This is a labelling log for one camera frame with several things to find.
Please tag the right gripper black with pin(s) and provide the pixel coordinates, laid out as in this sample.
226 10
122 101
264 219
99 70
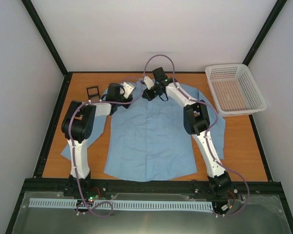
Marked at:
149 97

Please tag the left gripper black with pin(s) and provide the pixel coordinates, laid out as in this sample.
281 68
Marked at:
129 98

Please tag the black display case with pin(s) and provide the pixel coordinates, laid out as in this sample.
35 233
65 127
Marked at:
93 92

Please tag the light blue shirt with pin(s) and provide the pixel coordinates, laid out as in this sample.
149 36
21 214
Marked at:
148 140

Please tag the white plastic basket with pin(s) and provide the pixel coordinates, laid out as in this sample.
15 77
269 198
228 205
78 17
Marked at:
234 90

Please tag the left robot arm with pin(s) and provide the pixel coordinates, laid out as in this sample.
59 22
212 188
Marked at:
78 122

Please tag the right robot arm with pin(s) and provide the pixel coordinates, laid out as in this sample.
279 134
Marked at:
196 123

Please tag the small green circuit board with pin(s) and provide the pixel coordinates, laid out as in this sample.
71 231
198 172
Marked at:
92 198

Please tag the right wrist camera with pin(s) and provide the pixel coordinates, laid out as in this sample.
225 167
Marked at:
148 82

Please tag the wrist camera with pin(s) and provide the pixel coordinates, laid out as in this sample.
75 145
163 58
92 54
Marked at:
148 82
128 88

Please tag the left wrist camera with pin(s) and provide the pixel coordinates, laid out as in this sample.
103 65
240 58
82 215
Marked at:
128 88

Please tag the black front rail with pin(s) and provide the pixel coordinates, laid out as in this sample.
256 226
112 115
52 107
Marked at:
107 188

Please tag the light blue cable duct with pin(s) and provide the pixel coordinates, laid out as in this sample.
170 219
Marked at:
125 205

